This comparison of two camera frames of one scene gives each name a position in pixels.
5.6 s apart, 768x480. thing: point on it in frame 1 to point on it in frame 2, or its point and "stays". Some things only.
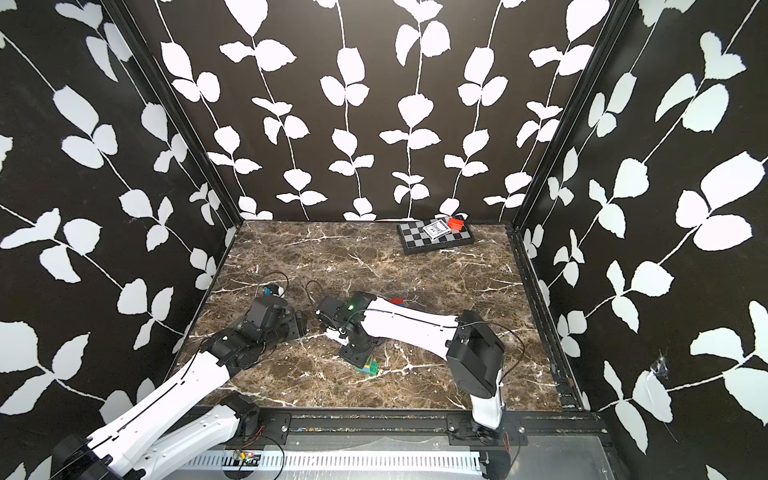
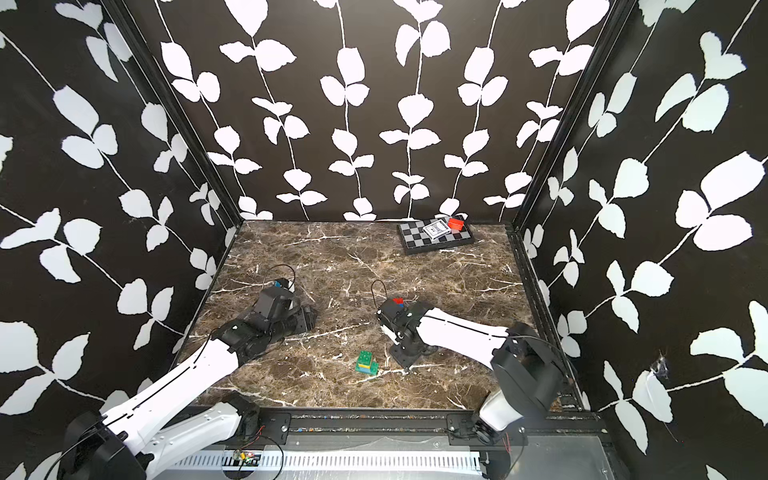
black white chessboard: (414, 239) stays
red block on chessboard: (454, 223) stays
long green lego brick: (370, 367) stays
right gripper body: (356, 355) to (402, 354)
